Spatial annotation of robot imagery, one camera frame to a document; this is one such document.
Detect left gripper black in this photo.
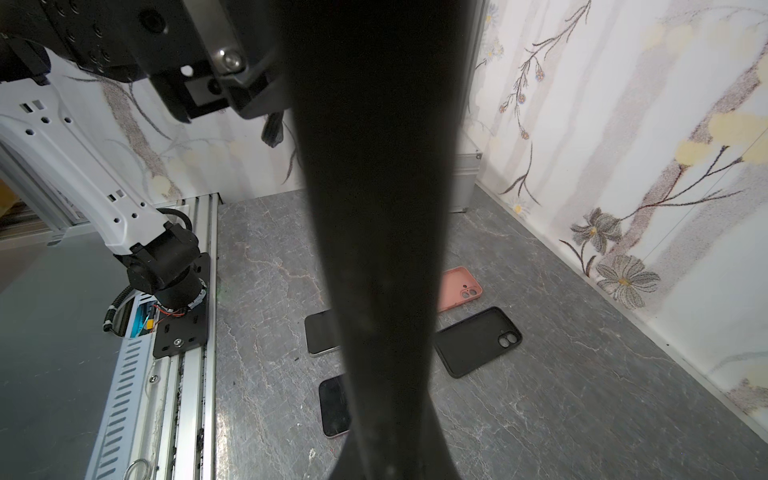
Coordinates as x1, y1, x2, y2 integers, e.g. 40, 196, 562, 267
39, 1, 289, 123

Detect phone with black screen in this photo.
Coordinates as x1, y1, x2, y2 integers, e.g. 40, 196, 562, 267
304, 310, 339, 356

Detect pink phone case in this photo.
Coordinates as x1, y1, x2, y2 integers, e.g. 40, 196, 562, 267
438, 266, 483, 313

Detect black phone case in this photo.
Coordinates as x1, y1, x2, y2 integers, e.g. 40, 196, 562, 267
433, 306, 523, 379

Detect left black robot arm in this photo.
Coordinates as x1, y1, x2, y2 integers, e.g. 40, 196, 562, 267
1, 1, 301, 310

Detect silver first aid case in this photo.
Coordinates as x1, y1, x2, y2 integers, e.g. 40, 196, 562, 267
449, 130, 483, 213

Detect metal scissors forceps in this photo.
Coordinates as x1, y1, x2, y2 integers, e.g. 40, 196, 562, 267
122, 458, 154, 480

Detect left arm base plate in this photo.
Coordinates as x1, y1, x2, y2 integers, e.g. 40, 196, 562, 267
152, 253, 212, 359

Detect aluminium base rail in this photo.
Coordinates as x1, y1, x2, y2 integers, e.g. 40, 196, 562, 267
85, 194, 220, 479

